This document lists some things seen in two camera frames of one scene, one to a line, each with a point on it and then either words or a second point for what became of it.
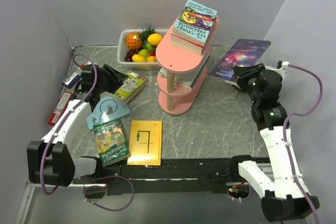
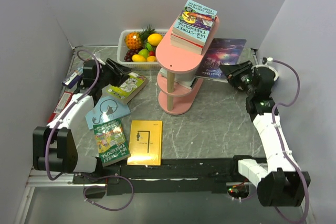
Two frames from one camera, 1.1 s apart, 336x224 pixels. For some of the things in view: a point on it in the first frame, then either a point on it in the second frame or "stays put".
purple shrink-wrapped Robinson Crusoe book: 240,52 → 220,51
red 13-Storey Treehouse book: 186,42 stays put
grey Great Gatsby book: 188,77 stays put
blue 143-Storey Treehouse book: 195,22 stays put
